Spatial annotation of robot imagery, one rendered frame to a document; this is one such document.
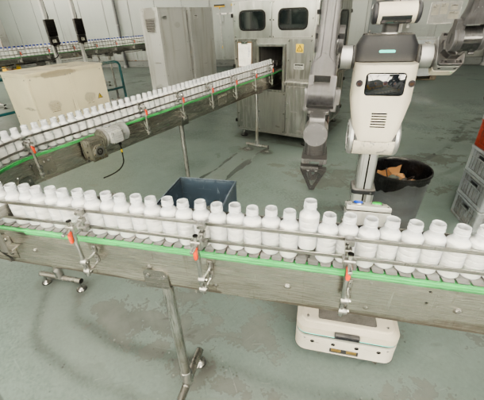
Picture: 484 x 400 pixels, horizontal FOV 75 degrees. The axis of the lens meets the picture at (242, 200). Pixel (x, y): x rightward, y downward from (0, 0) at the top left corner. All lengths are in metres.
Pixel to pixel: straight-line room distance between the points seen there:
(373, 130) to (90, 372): 1.92
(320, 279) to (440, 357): 1.30
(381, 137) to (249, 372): 1.38
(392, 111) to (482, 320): 0.79
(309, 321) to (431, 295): 0.87
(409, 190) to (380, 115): 1.19
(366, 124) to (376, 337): 1.07
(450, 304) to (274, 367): 1.11
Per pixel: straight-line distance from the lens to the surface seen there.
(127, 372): 2.08
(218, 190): 1.66
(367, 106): 1.42
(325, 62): 0.85
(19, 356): 2.44
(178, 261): 1.13
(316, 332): 1.85
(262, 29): 4.70
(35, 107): 4.83
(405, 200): 2.58
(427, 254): 1.04
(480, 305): 1.16
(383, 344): 1.90
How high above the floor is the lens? 1.67
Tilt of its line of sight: 30 degrees down
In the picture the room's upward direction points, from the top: 2 degrees counter-clockwise
